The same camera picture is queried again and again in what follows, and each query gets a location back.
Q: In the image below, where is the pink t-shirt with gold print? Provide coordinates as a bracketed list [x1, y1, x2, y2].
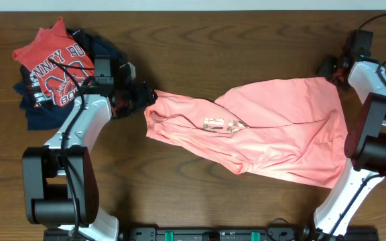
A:
[144, 78, 347, 188]

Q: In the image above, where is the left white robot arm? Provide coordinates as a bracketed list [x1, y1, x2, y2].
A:
[22, 82, 157, 240]

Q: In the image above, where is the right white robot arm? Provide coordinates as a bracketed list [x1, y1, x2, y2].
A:
[309, 56, 386, 240]

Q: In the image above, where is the black folded printed shirt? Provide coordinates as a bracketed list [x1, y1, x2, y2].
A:
[20, 66, 53, 108]

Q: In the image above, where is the navy blue folded shirt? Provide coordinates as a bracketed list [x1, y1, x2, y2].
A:
[13, 28, 123, 131]

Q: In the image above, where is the red folded Boyd t-shirt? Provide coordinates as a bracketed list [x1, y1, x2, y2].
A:
[13, 17, 94, 106]

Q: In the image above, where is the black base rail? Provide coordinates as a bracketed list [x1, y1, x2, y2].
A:
[43, 226, 380, 241]

